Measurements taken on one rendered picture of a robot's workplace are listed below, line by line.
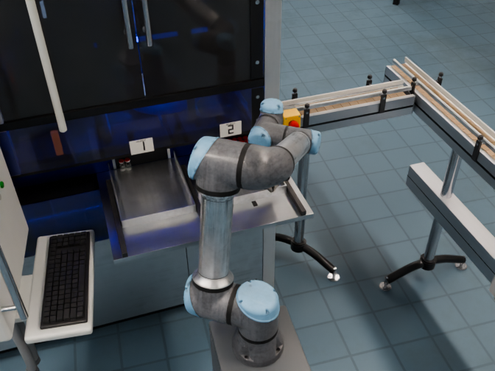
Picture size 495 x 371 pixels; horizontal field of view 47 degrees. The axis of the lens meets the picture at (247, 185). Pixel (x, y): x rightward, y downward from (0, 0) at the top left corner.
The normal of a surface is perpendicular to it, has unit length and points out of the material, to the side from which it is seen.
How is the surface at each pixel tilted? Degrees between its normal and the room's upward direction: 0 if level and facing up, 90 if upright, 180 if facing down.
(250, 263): 90
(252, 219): 0
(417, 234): 0
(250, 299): 8
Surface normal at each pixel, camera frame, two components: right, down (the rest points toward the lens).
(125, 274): 0.31, 0.60
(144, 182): -0.01, -0.77
